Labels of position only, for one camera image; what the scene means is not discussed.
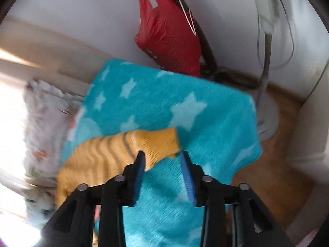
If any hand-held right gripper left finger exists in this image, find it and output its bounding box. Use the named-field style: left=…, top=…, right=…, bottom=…
left=41, top=150, right=147, bottom=247

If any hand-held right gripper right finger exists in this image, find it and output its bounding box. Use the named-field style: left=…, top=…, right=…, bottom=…
left=180, top=151, right=296, bottom=247

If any yellow striped towel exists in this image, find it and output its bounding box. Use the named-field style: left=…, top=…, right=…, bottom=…
left=55, top=127, right=182, bottom=209

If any teal star print blanket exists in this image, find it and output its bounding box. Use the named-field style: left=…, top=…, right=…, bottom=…
left=62, top=59, right=263, bottom=247

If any white standing fan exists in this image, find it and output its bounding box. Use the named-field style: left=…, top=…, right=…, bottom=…
left=250, top=0, right=295, bottom=143

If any leaf print pillow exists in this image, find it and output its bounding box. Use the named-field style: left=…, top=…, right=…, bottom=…
left=22, top=78, right=86, bottom=188

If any red plastic bag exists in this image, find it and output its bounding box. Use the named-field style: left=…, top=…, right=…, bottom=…
left=135, top=0, right=204, bottom=78

